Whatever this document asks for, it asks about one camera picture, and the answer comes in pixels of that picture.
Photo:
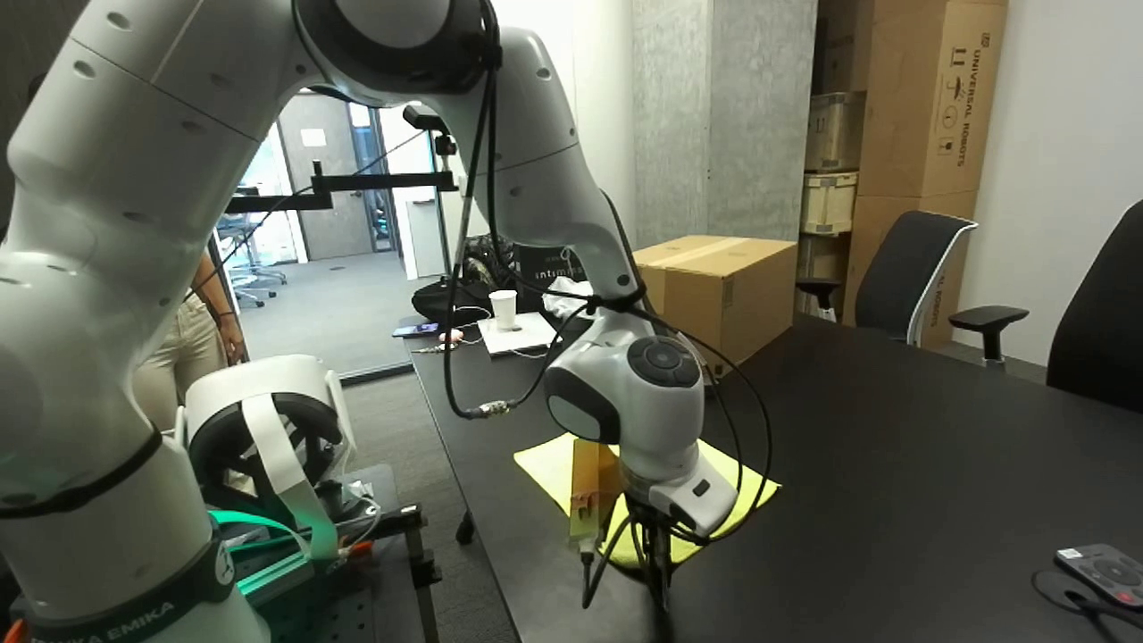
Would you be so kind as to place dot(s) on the tan cardboard flap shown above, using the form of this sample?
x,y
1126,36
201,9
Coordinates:
x,y
593,488

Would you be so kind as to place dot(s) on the small black handheld device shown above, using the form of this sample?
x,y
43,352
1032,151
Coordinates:
x,y
1069,598

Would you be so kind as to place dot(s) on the white VR headset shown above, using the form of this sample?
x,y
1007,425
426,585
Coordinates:
x,y
256,395

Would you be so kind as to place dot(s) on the small black boom camera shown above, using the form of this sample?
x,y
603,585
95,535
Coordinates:
x,y
426,120

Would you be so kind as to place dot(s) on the small black flat device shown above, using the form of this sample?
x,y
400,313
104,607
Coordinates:
x,y
1100,569

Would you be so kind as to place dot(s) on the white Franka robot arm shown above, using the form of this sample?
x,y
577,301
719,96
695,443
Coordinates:
x,y
120,180

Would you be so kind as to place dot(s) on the black bag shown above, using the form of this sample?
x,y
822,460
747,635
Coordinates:
x,y
447,304

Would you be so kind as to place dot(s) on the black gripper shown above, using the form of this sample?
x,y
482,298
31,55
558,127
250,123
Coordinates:
x,y
659,542

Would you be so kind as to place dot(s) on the white paper tray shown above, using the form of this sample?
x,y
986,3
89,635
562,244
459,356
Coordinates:
x,y
519,336

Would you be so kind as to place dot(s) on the small grey rolling chair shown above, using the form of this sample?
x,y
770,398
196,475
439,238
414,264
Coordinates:
x,y
256,271

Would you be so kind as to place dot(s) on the black camera boom bar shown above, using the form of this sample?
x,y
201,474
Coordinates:
x,y
359,184

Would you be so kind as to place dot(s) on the black white-framed office chair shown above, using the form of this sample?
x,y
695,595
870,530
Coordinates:
x,y
1109,321
905,268

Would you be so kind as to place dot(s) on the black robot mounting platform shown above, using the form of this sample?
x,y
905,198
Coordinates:
x,y
370,595

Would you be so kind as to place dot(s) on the shelf with small boxes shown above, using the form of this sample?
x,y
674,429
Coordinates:
x,y
830,201

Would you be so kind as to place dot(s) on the white paper cup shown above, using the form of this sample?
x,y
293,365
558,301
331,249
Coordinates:
x,y
506,309

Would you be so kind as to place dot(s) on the yellow towel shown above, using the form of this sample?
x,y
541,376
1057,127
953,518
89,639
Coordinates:
x,y
545,469

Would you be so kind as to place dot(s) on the brown cardboard box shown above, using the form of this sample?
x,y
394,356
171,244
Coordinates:
x,y
714,287

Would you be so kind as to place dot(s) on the tall cardboard box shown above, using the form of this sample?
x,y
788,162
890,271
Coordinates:
x,y
928,107

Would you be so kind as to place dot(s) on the green plastic frame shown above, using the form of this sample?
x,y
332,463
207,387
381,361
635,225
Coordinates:
x,y
235,518

